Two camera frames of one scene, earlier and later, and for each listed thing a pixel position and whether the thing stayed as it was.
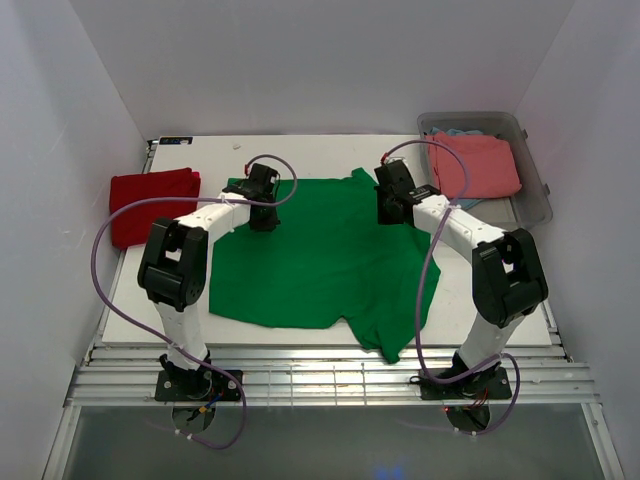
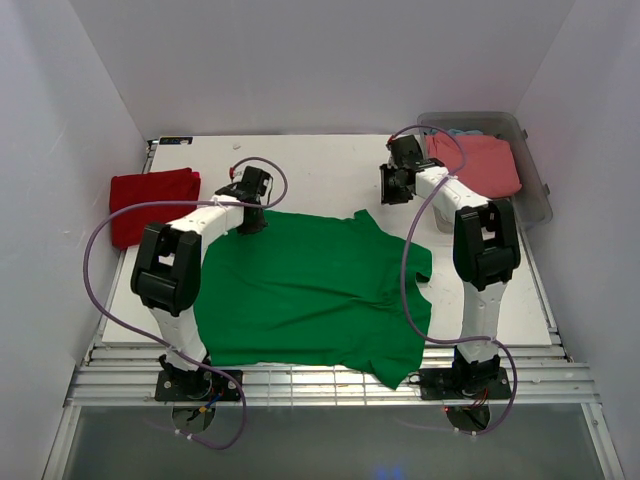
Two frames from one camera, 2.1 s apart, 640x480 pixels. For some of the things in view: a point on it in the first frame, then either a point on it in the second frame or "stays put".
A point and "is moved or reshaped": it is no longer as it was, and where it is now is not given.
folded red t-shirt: (132, 225) stays put
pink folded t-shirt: (490, 163) stays put
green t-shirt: (328, 258) is moved or reshaped
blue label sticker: (175, 140) stays put
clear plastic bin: (527, 208) stays put
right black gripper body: (383, 211) -> (390, 191)
